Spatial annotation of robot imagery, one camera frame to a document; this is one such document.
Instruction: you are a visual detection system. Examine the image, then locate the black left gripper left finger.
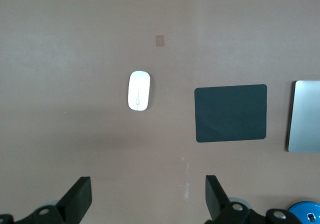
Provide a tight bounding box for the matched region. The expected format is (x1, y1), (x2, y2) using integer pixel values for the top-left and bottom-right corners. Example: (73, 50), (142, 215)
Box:
(0, 176), (93, 224)

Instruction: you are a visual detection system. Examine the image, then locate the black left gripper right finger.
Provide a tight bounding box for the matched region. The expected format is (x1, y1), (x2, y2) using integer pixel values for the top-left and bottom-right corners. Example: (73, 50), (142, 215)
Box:
(204, 174), (304, 224)

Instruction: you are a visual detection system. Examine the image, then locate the white computer mouse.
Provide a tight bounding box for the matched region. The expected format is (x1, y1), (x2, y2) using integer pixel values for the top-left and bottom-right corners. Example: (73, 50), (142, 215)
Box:
(127, 70), (151, 112)

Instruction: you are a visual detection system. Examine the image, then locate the black mouse pad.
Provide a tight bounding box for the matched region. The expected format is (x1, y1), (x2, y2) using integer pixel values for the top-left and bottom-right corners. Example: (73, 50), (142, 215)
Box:
(194, 83), (268, 144)

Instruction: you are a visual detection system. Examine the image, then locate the blue desk lamp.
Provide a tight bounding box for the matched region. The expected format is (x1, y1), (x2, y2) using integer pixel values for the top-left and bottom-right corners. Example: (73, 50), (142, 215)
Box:
(287, 200), (320, 224)

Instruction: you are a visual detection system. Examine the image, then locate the silver laptop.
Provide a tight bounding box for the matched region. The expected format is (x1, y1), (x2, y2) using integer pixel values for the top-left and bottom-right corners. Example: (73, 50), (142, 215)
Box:
(285, 80), (320, 153)

